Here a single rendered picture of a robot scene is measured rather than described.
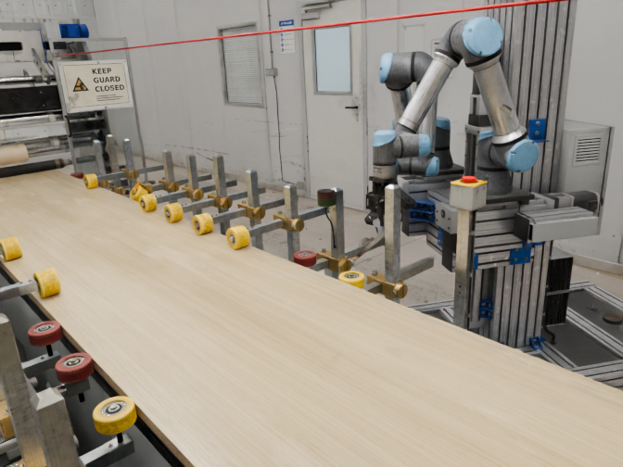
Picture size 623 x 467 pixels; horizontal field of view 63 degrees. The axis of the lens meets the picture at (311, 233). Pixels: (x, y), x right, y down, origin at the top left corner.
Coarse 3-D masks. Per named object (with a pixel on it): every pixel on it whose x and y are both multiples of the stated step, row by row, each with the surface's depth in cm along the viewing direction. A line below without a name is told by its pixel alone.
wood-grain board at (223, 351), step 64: (0, 192) 297; (64, 192) 290; (0, 256) 193; (64, 256) 190; (128, 256) 187; (192, 256) 184; (256, 256) 181; (64, 320) 141; (128, 320) 140; (192, 320) 138; (256, 320) 136; (320, 320) 135; (384, 320) 133; (128, 384) 111; (192, 384) 110; (256, 384) 109; (320, 384) 108; (384, 384) 107; (448, 384) 106; (512, 384) 105; (576, 384) 104; (192, 448) 92; (256, 448) 91; (320, 448) 90; (384, 448) 90; (448, 448) 89; (512, 448) 88; (576, 448) 87
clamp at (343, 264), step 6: (318, 252) 190; (330, 252) 189; (318, 258) 189; (324, 258) 186; (330, 258) 184; (342, 258) 183; (330, 264) 185; (336, 264) 183; (342, 264) 181; (348, 264) 182; (330, 270) 186; (336, 270) 184; (342, 270) 181; (348, 270) 183
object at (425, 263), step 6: (426, 258) 187; (414, 264) 182; (420, 264) 182; (426, 264) 184; (432, 264) 186; (402, 270) 178; (408, 270) 178; (414, 270) 179; (420, 270) 182; (402, 276) 175; (408, 276) 178; (366, 288) 165; (372, 288) 165; (378, 288) 168
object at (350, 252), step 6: (384, 240) 205; (354, 246) 196; (360, 246) 196; (372, 246) 201; (378, 246) 203; (348, 252) 192; (354, 252) 194; (348, 258) 192; (318, 264) 182; (324, 264) 185; (312, 270) 181; (318, 270) 183
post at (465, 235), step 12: (468, 216) 138; (468, 228) 139; (468, 240) 140; (456, 252) 144; (468, 252) 141; (456, 264) 145; (468, 264) 143; (456, 276) 146; (468, 276) 144; (456, 288) 147; (468, 288) 146; (456, 300) 148; (468, 300) 146; (456, 312) 149; (468, 312) 148; (456, 324) 150; (468, 324) 149
